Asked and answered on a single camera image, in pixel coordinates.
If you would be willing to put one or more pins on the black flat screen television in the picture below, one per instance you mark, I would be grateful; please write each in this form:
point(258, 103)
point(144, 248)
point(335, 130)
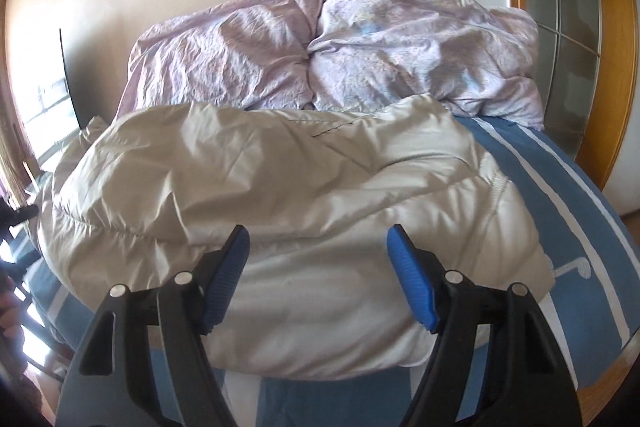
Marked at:
point(75, 82)

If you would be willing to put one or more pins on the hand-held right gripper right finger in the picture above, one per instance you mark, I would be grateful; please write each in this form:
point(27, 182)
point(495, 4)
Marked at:
point(415, 282)

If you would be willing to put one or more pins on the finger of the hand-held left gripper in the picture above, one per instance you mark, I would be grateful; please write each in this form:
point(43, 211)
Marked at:
point(17, 214)

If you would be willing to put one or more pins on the wooden framed glass door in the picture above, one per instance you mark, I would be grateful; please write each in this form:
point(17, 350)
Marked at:
point(570, 32)

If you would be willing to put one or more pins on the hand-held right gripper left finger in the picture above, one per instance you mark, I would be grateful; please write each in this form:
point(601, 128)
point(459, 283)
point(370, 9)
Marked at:
point(227, 277)

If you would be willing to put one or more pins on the crumpled purple quilt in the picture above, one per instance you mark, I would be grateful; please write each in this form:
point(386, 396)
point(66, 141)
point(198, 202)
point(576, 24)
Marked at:
point(350, 52)

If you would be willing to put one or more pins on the beige puffer jacket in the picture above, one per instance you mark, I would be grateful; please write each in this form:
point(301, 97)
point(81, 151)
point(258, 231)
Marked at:
point(280, 187)

